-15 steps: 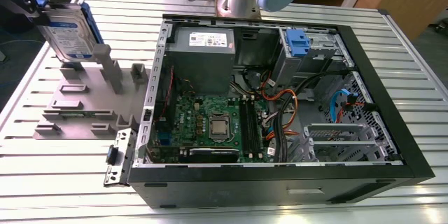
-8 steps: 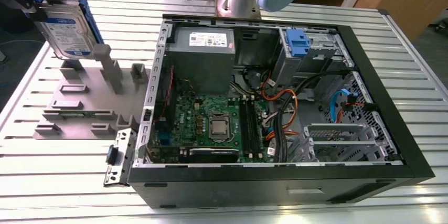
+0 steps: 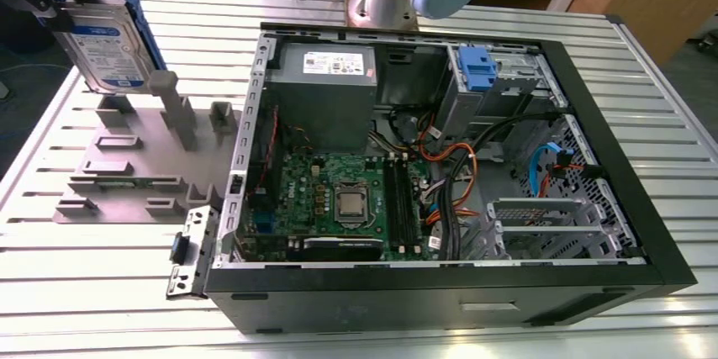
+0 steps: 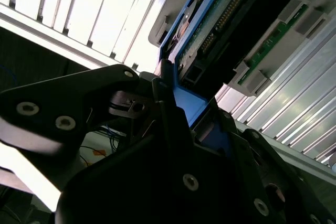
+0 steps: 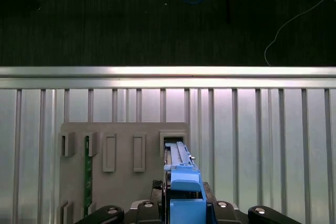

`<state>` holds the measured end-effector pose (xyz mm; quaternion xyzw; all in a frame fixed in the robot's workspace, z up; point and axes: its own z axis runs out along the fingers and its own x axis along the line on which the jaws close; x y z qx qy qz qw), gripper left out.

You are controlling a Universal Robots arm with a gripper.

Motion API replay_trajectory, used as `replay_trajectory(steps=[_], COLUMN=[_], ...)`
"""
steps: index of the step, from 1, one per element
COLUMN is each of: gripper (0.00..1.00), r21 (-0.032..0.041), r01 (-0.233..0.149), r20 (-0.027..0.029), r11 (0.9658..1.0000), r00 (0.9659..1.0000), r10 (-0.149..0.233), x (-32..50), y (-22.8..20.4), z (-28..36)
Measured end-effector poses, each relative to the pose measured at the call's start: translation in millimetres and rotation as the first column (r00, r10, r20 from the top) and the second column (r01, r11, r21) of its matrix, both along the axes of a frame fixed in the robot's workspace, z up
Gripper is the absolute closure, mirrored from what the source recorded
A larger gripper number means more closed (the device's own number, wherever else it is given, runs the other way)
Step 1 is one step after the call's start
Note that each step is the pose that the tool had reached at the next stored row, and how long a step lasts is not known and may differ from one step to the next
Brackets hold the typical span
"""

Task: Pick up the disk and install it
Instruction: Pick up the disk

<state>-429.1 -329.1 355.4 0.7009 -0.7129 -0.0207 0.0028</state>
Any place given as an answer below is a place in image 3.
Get CPU socket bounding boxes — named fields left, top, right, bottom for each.
left=332, top=181, right=376, bottom=230

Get metal optical drive cage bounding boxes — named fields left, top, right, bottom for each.
left=436, top=43, right=568, bottom=148

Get disk power wire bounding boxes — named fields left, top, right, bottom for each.
left=545, top=150, right=604, bottom=186

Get black RAM slot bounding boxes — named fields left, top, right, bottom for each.
left=385, top=152, right=406, bottom=256
left=392, top=152, right=414, bottom=256

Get metal disk bay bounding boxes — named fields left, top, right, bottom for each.
left=484, top=197, right=644, bottom=261

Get black blue port plug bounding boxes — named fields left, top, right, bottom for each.
left=169, top=231, right=193, bottom=264

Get black chair wheel base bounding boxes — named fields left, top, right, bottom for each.
left=685, top=29, right=718, bottom=48

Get blue data wire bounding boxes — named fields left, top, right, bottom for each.
left=525, top=142, right=572, bottom=200

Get metal slot retainer bracket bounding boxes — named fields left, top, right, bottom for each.
left=165, top=205, right=221, bottom=301

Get silver CPU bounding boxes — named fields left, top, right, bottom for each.
left=337, top=193, right=366, bottom=215

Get green motherboard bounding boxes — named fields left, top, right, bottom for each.
left=237, top=150, right=437, bottom=262

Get hard disk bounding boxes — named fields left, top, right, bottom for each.
left=47, top=0, right=168, bottom=95

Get green RAM stick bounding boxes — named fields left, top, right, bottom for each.
left=92, top=180, right=156, bottom=190

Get grey power supply unit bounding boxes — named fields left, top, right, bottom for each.
left=264, top=41, right=377, bottom=155

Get yellow black power wires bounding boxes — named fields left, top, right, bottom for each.
left=366, top=129, right=413, bottom=154

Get grey parts rack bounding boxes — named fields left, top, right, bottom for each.
left=49, top=71, right=246, bottom=225

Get orange power wire bundle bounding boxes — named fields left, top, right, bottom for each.
left=417, top=142, right=481, bottom=232

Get black graphics card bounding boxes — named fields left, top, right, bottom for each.
left=285, top=235, right=386, bottom=262

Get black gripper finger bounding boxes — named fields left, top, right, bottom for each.
left=31, top=3, right=74, bottom=34

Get black cable bundle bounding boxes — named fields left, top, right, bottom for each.
left=433, top=111, right=565, bottom=260

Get black open PC case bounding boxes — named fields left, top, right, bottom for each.
left=201, top=20, right=699, bottom=334

